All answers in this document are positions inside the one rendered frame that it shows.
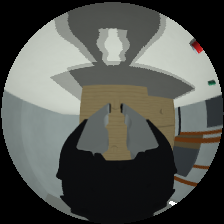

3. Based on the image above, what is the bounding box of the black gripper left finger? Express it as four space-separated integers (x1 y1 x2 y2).
56 103 111 180

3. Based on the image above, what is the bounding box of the brown wooden drawer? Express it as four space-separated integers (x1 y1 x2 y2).
148 97 174 126
79 85 150 131
159 128 174 148
103 132 131 160

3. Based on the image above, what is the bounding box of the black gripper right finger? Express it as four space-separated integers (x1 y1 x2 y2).
120 103 177 174

